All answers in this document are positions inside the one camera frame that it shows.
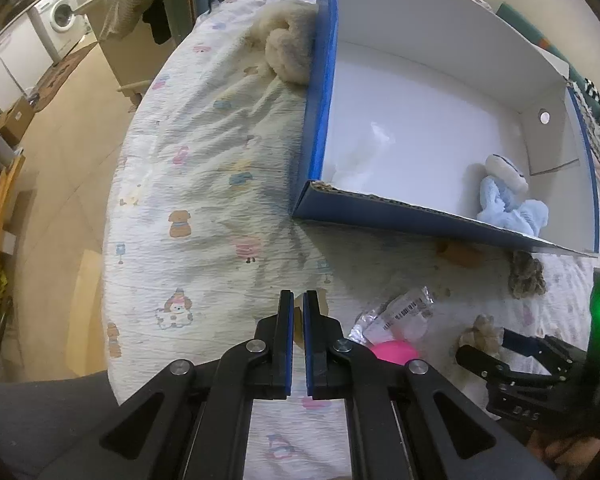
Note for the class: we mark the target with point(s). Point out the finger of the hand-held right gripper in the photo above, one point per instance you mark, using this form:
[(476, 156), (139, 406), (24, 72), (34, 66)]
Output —
[(530, 345), (480, 362)]

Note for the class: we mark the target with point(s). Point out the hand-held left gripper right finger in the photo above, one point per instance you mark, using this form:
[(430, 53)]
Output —
[(307, 347)]

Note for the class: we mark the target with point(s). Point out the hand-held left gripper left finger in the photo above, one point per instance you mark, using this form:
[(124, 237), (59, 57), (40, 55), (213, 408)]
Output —
[(289, 345)]

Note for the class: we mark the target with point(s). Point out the beige fluffy scrunchie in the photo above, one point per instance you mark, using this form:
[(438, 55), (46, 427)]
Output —
[(482, 332)]

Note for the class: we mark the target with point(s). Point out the blue cardboard box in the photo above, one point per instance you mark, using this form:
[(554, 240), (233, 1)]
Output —
[(430, 110)]

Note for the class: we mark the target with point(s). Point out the person's right hand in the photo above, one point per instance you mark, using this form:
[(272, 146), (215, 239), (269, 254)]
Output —
[(560, 455)]

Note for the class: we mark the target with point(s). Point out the brown fluffy scrunchie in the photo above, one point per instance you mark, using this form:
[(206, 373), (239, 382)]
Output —
[(527, 272)]

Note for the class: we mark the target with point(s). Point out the pink ball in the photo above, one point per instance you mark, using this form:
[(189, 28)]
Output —
[(392, 351)]

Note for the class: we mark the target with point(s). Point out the clear plastic wrapper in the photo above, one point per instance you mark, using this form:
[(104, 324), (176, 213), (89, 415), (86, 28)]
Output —
[(405, 310)]

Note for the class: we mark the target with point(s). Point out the light blue plush toy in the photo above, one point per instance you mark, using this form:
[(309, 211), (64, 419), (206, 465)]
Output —
[(510, 205)]

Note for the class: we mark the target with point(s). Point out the printed white bed sheet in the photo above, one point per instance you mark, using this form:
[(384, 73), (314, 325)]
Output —
[(205, 160)]

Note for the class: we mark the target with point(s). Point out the person's grey trousers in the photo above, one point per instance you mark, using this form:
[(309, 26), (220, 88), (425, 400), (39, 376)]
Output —
[(40, 425)]

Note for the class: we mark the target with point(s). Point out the cream fluffy plush toy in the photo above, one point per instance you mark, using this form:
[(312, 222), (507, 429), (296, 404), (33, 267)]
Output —
[(285, 45)]

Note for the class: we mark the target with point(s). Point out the wooden rack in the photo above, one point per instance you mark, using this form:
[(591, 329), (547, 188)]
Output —
[(0, 220)]

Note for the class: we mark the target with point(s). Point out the teal cloth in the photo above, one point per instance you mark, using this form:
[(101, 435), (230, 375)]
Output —
[(522, 22)]

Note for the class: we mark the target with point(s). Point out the wooden cabinet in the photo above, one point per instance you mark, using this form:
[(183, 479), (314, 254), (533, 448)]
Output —
[(125, 60)]

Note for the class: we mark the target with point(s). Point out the dark floor rug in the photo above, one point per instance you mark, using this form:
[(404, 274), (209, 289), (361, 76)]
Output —
[(65, 67)]

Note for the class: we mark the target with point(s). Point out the white cabinets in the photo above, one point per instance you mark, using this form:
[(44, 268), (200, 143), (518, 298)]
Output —
[(15, 55)]

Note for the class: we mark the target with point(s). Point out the white washing machine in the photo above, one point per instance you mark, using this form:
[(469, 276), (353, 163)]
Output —
[(60, 15)]

